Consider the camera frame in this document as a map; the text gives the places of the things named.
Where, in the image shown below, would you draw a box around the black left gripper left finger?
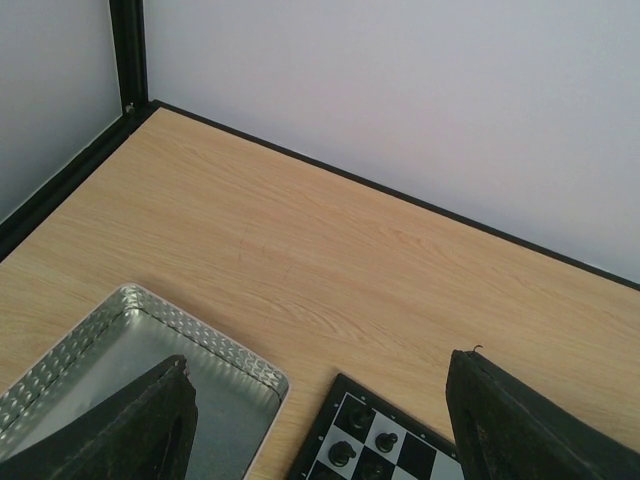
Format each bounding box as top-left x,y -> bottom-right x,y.
1,355 -> 198,479

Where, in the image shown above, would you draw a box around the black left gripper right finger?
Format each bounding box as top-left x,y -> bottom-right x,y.
446,350 -> 639,479

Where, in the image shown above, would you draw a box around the black white chess board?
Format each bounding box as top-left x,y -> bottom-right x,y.
287,373 -> 464,480

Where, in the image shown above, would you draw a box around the black chess piece row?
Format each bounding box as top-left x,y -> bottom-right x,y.
308,396 -> 395,479

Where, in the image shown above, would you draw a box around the silver metal tray left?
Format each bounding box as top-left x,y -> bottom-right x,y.
1,284 -> 289,479

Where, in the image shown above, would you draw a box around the black enclosure frame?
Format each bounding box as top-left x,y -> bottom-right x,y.
0,0 -> 151,261

